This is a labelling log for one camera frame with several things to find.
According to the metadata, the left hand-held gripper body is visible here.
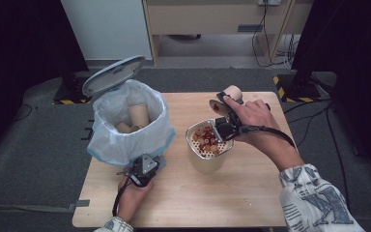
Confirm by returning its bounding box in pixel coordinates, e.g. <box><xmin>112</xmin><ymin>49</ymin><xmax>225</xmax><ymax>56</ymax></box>
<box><xmin>128</xmin><ymin>154</ymin><xmax>160</xmax><ymax>189</ymax></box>

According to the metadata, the thin black floor cable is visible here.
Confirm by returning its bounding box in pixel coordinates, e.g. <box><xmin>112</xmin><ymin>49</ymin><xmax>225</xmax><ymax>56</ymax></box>
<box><xmin>12</xmin><ymin>102</ymin><xmax>34</xmax><ymax>123</ymax></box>

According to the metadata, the black curtain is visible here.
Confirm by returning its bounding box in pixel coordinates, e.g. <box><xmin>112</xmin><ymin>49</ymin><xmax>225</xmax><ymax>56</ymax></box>
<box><xmin>0</xmin><ymin>0</ymin><xmax>90</xmax><ymax>162</ymax></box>
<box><xmin>290</xmin><ymin>0</ymin><xmax>371</xmax><ymax>177</ymax></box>

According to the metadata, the pile of food scraps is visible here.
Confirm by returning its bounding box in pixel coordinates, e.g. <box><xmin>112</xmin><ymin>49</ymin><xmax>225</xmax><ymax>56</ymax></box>
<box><xmin>191</xmin><ymin>126</ymin><xmax>222</xmax><ymax>156</ymax></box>

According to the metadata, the translucent plastic bin liner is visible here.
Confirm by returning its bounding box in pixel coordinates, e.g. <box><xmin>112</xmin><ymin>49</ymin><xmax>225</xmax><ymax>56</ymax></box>
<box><xmin>86</xmin><ymin>78</ymin><xmax>176</xmax><ymax>168</ymax></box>

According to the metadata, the person's left hand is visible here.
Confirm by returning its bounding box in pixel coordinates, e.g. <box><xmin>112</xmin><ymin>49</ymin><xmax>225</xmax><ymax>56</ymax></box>
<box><xmin>117</xmin><ymin>176</ymin><xmax>155</xmax><ymax>223</ymax></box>

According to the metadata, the person's right hand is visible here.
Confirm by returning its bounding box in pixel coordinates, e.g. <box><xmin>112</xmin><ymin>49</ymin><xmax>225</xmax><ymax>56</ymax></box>
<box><xmin>223</xmin><ymin>96</ymin><xmax>282</xmax><ymax>145</ymax></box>

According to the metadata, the white panel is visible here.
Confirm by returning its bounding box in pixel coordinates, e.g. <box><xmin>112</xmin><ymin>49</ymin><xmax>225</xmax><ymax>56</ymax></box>
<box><xmin>60</xmin><ymin>0</ymin><xmax>154</xmax><ymax>62</ymax></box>

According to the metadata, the metal bowl of snacks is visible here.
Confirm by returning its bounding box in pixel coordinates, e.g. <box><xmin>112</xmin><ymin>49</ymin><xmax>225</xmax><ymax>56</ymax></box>
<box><xmin>185</xmin><ymin>118</ymin><xmax>235</xmax><ymax>160</ymax></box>

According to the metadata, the grey tape strip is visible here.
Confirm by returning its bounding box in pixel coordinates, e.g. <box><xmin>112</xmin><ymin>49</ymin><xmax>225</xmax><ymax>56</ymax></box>
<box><xmin>67</xmin><ymin>199</ymin><xmax>91</xmax><ymax>213</ymax></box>

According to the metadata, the cream container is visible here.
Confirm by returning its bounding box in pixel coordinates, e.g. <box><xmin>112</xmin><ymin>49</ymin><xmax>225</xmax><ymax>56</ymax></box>
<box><xmin>187</xmin><ymin>149</ymin><xmax>228</xmax><ymax>175</ymax></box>

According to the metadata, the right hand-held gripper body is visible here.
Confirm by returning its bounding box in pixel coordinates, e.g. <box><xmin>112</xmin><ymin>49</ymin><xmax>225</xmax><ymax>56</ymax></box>
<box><xmin>211</xmin><ymin>112</ymin><xmax>243</xmax><ymax>144</ymax></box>

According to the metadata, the grey cabinet handle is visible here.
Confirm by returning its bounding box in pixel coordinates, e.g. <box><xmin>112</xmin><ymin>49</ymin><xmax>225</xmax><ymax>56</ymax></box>
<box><xmin>237</xmin><ymin>23</ymin><xmax>265</xmax><ymax>34</ymax></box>

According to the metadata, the left hand-held gripper black cable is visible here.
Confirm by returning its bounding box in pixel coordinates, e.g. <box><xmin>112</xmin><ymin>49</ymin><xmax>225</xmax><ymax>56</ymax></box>
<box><xmin>111</xmin><ymin>169</ymin><xmax>133</xmax><ymax>218</ymax></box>

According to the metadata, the black hanging cable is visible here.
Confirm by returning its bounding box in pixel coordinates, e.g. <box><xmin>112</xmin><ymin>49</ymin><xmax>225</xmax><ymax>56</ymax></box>
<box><xmin>251</xmin><ymin>0</ymin><xmax>292</xmax><ymax>69</ymax></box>

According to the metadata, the white power strip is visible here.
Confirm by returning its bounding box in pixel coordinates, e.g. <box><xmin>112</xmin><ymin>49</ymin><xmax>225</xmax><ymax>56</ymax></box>
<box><xmin>257</xmin><ymin>0</ymin><xmax>282</xmax><ymax>7</ymax></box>

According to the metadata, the grey white-lidded trash can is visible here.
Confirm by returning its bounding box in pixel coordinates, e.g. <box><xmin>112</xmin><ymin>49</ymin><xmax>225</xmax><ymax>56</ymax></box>
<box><xmin>81</xmin><ymin>55</ymin><xmax>168</xmax><ymax>169</ymax></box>

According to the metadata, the light wooden cabinet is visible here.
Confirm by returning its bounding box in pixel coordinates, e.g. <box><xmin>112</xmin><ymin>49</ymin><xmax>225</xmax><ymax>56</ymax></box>
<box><xmin>141</xmin><ymin>0</ymin><xmax>314</xmax><ymax>67</ymax></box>

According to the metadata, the stand base with yellow-black stripes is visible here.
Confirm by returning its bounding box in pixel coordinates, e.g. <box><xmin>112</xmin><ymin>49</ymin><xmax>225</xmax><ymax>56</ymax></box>
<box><xmin>272</xmin><ymin>72</ymin><xmax>323</xmax><ymax>103</ymax></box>
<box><xmin>52</xmin><ymin>72</ymin><xmax>101</xmax><ymax>105</ymax></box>

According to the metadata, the hand-held gripper black cable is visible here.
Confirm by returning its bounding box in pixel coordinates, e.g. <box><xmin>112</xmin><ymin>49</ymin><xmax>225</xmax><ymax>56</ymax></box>
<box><xmin>111</xmin><ymin>169</ymin><xmax>133</xmax><ymax>218</ymax></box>
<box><xmin>238</xmin><ymin>124</ymin><xmax>297</xmax><ymax>150</ymax></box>

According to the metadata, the right hand-held gripper black cable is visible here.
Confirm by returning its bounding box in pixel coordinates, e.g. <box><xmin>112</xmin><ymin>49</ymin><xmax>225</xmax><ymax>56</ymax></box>
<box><xmin>238</xmin><ymin>124</ymin><xmax>297</xmax><ymax>150</ymax></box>

